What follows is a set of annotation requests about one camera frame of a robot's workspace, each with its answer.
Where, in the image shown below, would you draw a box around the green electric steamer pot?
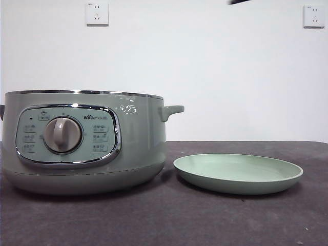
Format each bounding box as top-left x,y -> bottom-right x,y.
0,89 -> 185,197

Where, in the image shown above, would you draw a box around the pale green round plate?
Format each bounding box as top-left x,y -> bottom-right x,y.
173,153 -> 304,195

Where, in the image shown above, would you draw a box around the white wall socket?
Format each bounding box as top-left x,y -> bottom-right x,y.
303,5 -> 326,29
86,3 -> 109,27

